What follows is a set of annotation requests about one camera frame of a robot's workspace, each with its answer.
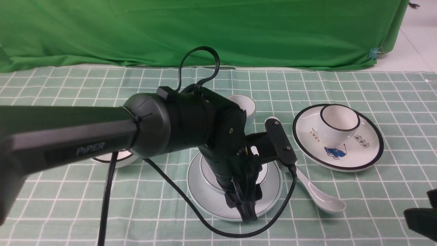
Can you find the white plate black rim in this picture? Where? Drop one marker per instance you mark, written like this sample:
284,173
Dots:
360,152

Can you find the light blue bowl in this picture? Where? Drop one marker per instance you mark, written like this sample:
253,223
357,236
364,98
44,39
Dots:
211,180

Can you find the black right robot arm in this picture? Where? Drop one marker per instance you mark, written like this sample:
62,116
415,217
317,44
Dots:
424,220

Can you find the blue binder clip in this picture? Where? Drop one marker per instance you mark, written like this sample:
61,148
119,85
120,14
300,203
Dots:
373,54

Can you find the green checkered tablecloth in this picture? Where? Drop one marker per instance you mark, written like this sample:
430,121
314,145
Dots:
61,207

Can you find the white cup black rim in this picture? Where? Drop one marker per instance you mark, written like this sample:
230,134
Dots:
337,125

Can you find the light blue cup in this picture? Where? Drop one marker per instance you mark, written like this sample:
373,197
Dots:
247,104

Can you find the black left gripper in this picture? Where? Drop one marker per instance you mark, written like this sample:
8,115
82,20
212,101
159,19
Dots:
231,164

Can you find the green backdrop cloth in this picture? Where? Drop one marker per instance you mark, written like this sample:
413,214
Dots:
307,34

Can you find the plain white spoon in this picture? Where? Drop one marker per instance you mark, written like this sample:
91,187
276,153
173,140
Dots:
323,201

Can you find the light blue plate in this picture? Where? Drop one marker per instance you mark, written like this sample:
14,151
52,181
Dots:
214,203

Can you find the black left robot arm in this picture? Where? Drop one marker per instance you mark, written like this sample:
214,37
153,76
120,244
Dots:
37,138

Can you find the black object on floor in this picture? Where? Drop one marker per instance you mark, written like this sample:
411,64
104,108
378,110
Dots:
413,5

